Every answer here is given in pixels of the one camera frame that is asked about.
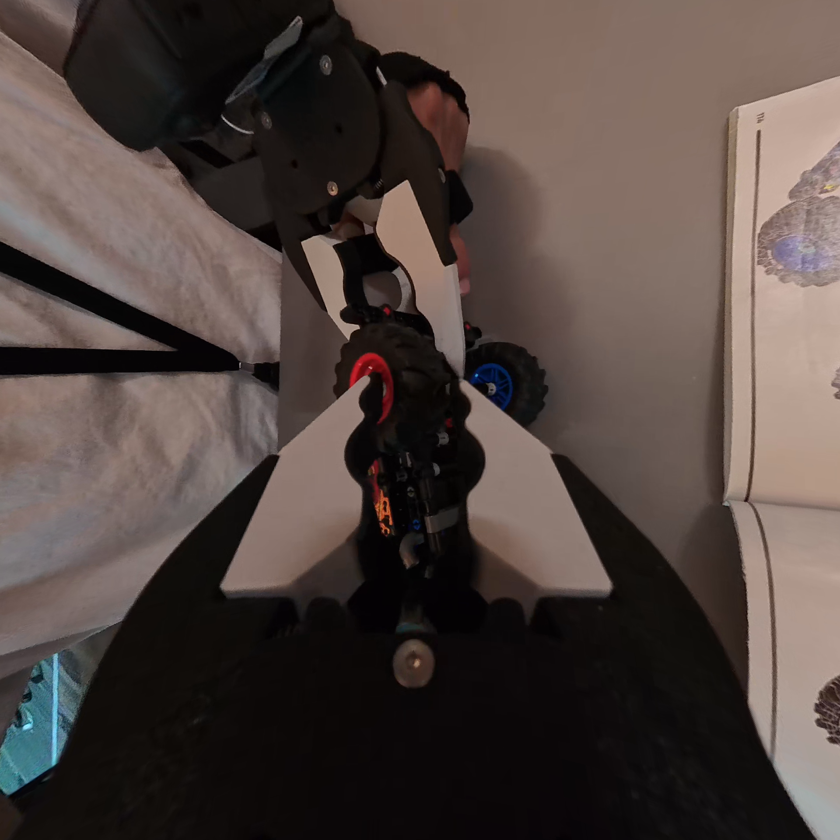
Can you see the black lego monster truck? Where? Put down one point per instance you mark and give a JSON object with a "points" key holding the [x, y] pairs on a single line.
{"points": [[420, 374]]}

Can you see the lego instruction booklet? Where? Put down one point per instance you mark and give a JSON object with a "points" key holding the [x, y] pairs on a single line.
{"points": [[787, 394]]}

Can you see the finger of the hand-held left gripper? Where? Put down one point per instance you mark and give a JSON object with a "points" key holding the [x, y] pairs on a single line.
{"points": [[426, 262], [318, 269]]}

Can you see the person's white sweatshirt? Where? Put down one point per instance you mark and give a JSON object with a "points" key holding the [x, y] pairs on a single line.
{"points": [[118, 249]]}

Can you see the person's left hand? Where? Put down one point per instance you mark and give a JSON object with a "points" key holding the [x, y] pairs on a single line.
{"points": [[446, 131]]}

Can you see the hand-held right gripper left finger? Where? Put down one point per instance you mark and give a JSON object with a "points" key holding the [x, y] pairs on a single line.
{"points": [[295, 505]]}

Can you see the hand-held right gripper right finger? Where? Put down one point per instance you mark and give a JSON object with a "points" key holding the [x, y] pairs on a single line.
{"points": [[535, 518]]}

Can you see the teal patterned object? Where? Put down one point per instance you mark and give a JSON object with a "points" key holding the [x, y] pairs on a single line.
{"points": [[33, 722]]}

